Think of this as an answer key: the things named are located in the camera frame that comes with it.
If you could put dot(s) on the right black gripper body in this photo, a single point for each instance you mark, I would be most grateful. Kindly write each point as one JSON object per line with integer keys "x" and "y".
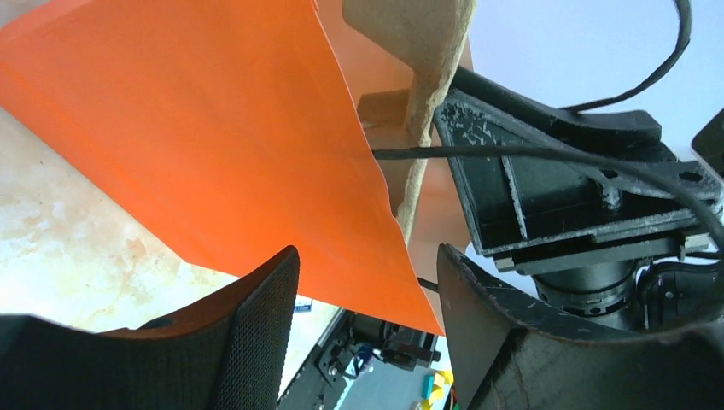
{"x": 598, "y": 280}

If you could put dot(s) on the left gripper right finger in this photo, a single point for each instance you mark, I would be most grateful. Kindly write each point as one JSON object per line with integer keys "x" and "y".
{"x": 509, "y": 350}

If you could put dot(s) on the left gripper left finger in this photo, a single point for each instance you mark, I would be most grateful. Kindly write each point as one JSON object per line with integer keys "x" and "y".
{"x": 224, "y": 351}

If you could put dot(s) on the single brown pulp carrier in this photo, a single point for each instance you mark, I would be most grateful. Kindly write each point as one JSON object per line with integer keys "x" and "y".
{"x": 429, "y": 38}

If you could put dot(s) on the orange paper bag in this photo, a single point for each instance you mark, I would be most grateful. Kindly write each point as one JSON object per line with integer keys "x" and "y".
{"x": 153, "y": 150}

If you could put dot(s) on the blue playing card box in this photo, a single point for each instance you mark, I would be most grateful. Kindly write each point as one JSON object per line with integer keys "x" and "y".
{"x": 303, "y": 305}

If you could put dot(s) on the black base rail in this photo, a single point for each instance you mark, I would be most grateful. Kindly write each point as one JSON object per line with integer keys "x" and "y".
{"x": 348, "y": 349}

